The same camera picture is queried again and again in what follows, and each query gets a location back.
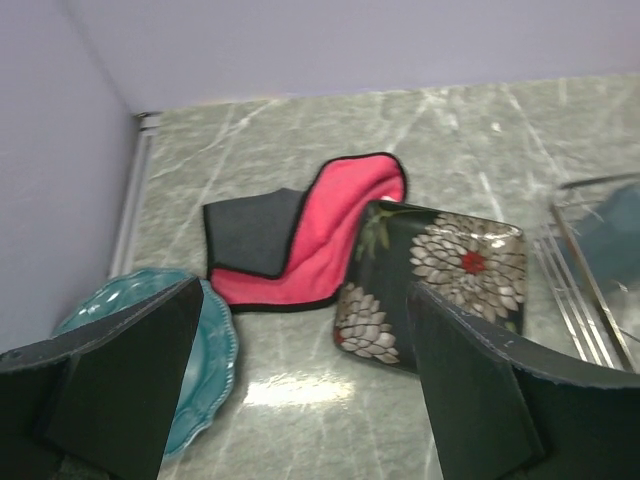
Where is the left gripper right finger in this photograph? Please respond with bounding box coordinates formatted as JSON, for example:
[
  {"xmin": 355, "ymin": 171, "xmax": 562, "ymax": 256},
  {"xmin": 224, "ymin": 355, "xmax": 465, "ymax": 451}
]
[{"xmin": 407, "ymin": 283, "xmax": 639, "ymax": 479}]

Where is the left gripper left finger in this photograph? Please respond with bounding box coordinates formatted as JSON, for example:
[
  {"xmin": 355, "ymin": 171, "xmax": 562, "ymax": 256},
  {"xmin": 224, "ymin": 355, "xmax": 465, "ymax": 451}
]
[{"xmin": 1, "ymin": 277, "xmax": 203, "ymax": 479}]

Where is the teal round plate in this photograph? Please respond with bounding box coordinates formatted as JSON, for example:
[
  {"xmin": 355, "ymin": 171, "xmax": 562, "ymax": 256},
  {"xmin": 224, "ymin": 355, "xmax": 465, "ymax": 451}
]
[{"xmin": 52, "ymin": 267, "xmax": 239, "ymax": 462}]

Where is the black floral square plate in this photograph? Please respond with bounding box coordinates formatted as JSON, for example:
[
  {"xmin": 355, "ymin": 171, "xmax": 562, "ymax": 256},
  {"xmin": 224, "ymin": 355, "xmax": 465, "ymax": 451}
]
[{"xmin": 333, "ymin": 200, "xmax": 527, "ymax": 373}]

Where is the grey blue ceramic mug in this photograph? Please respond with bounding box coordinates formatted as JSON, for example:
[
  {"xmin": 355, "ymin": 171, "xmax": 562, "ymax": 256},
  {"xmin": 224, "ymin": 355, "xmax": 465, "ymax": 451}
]
[{"xmin": 575, "ymin": 183, "xmax": 639, "ymax": 294}]

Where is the red black oven mitt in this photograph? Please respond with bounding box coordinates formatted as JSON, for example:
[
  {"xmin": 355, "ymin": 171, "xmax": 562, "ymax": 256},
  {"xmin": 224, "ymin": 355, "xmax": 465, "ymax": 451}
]
[{"xmin": 203, "ymin": 152, "xmax": 408, "ymax": 313}]

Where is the metal wire dish rack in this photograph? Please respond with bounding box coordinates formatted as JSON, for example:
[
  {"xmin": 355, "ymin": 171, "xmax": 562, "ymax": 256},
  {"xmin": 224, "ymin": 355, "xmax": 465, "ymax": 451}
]
[{"xmin": 533, "ymin": 172, "xmax": 639, "ymax": 373}]

